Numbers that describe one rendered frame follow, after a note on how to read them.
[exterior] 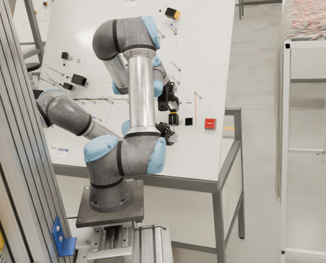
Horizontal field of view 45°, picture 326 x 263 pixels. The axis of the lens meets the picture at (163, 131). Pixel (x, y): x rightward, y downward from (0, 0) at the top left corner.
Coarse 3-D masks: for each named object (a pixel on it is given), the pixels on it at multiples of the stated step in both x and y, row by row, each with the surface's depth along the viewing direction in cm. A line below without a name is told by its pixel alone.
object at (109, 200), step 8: (112, 184) 128; (120, 184) 130; (128, 184) 135; (96, 192) 129; (104, 192) 128; (112, 192) 128; (120, 192) 130; (128, 192) 132; (96, 200) 131; (104, 200) 128; (112, 200) 128; (120, 200) 130; (128, 200) 132; (96, 208) 130; (104, 208) 129; (112, 208) 129; (120, 208) 130
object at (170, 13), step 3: (159, 9) 213; (168, 9) 208; (171, 9) 208; (174, 9) 207; (165, 12) 209; (168, 12) 208; (171, 12) 207; (174, 12) 207; (168, 15) 208; (171, 15) 207; (171, 18) 211; (174, 18) 209; (174, 21) 215
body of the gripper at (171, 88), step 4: (168, 84) 184; (168, 88) 189; (172, 88) 189; (176, 88) 194; (168, 92) 188; (172, 92) 189; (168, 96) 189; (172, 96) 189; (168, 100) 191; (172, 100) 191
